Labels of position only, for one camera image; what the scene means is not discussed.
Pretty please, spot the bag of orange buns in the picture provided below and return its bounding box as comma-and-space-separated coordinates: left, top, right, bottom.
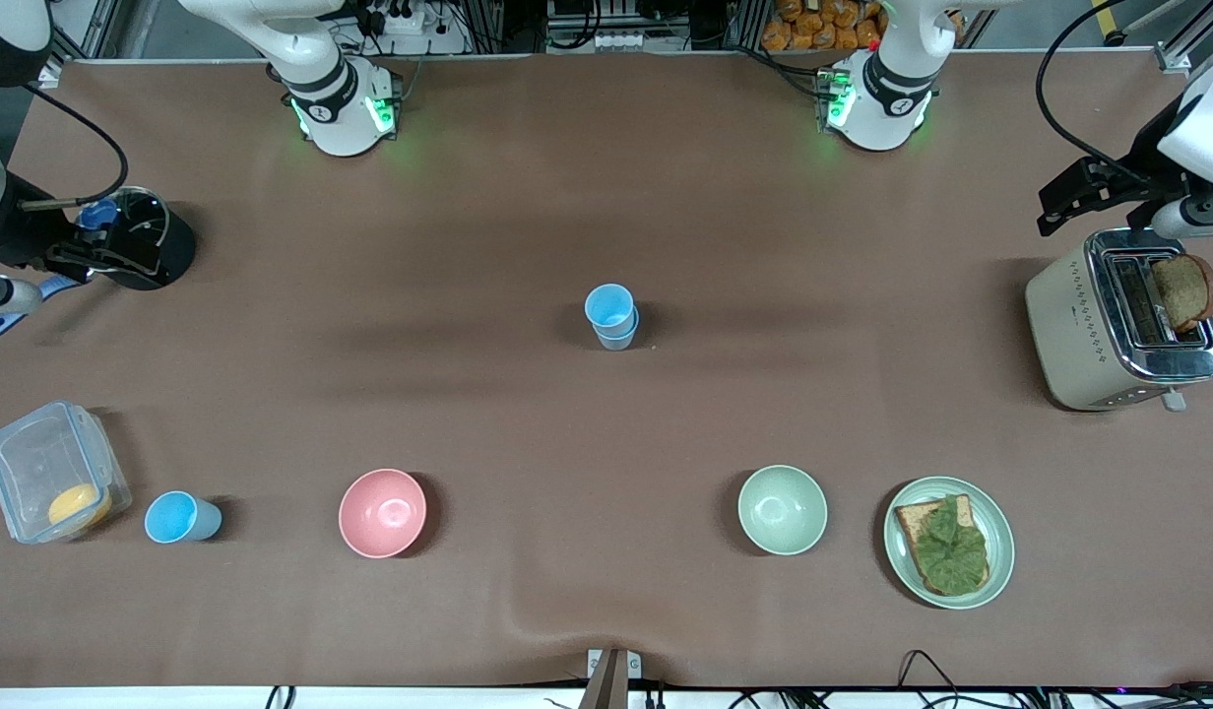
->
761, 0, 885, 53

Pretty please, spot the brown bread slice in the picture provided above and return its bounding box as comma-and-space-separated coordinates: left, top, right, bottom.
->
1147, 253, 1213, 334

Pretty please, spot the blue plastic cup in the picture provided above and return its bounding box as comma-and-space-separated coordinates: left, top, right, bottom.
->
144, 490, 223, 545
583, 283, 636, 337
594, 307, 641, 353

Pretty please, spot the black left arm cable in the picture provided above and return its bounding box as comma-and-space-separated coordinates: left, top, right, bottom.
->
1035, 0, 1137, 184

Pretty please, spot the green lettuce leaf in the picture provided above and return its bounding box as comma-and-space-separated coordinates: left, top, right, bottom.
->
912, 495, 990, 595

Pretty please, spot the toast slice under lettuce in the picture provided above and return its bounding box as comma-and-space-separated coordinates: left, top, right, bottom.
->
894, 494, 991, 598

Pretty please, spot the glass lid with blue knob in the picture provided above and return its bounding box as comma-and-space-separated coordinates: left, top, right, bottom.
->
73, 187, 170, 273

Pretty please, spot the yellow round food piece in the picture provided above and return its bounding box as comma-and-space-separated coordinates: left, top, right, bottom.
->
47, 483, 114, 529

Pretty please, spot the pale green plate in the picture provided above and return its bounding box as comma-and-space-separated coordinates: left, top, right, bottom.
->
883, 477, 1016, 611

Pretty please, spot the pale green bowl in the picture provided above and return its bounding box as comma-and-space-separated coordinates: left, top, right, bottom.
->
737, 465, 829, 556

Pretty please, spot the brown table cover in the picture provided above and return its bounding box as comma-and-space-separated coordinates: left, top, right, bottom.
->
0, 49, 1213, 690

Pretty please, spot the clear plastic storage container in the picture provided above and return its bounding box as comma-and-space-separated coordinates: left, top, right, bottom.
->
0, 400, 134, 546

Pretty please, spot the black saucepan with blue handle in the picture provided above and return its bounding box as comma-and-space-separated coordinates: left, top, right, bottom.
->
0, 186, 197, 339

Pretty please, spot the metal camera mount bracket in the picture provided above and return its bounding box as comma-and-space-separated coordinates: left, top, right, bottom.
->
579, 647, 644, 709

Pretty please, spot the cream and chrome toaster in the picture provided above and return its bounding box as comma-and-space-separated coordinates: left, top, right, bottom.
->
1025, 227, 1213, 414

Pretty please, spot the pink bowl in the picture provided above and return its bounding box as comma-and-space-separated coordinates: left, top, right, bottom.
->
338, 468, 428, 559

